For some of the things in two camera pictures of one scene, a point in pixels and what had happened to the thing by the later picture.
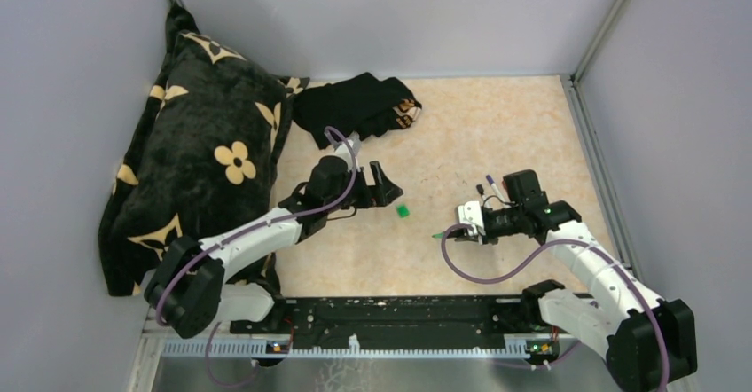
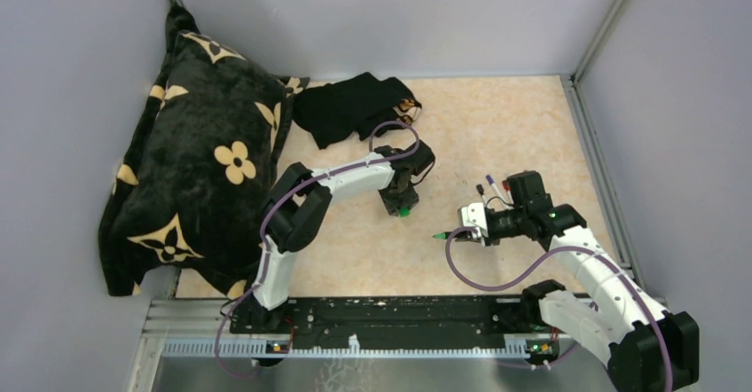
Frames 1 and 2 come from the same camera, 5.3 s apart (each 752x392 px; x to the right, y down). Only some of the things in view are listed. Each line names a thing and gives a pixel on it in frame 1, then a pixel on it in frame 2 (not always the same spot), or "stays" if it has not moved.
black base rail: [420, 323] stays
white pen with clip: [492, 183] stays
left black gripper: [372, 188] to [397, 199]
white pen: [481, 191] stays
